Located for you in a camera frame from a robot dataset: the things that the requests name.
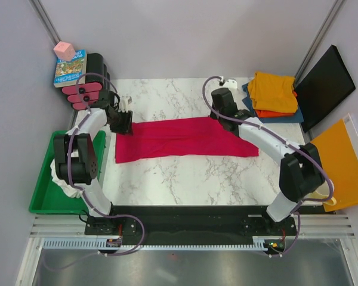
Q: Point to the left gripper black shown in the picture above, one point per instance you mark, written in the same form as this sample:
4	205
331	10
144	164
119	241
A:
126	127

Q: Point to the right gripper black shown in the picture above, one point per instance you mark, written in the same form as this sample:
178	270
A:
213	114

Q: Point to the crimson red t-shirt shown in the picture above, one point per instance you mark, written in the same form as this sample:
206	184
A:
200	136

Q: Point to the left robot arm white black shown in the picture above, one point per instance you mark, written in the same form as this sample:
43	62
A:
75	159

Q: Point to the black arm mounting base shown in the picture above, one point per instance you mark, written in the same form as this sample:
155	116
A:
189	224

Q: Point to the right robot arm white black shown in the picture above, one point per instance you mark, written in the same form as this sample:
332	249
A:
301	171

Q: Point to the black pink mini drawer unit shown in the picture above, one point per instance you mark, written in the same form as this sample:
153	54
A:
92	86

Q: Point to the mustard yellow folded t-shirt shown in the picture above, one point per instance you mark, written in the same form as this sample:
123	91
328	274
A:
273	92

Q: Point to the colourful paperback book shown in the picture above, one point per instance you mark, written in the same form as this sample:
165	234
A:
68	72

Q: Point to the blue folded t-shirt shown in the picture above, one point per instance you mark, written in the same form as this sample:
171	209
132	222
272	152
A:
297	117

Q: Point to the white crumpled cloth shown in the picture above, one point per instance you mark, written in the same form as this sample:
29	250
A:
66	188

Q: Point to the pink cube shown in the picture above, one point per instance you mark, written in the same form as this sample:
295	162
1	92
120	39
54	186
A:
64	51

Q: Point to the green plastic tray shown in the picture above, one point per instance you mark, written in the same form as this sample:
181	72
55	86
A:
48	198

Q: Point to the black flat board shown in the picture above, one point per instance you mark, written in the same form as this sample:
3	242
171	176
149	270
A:
326	85

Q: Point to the orange folder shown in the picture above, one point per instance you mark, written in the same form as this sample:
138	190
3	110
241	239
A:
340	163

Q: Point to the pale yellow mug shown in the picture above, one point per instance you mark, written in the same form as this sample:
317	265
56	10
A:
322	192

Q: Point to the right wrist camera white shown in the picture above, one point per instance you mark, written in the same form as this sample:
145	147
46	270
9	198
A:
228	83

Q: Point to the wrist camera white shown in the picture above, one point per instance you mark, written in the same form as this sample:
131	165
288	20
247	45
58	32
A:
125	104
228	83

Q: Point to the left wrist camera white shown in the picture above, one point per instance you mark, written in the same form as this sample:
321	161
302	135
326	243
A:
125	104

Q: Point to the white slotted cable duct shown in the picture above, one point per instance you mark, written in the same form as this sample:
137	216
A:
107	244

